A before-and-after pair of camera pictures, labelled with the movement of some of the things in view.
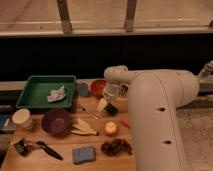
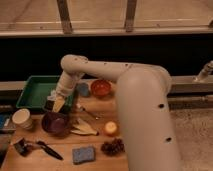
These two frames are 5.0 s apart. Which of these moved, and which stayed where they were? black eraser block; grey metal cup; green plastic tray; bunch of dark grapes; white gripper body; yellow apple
Moved: black eraser block; white gripper body
Stayed: yellow apple; green plastic tray; grey metal cup; bunch of dark grapes
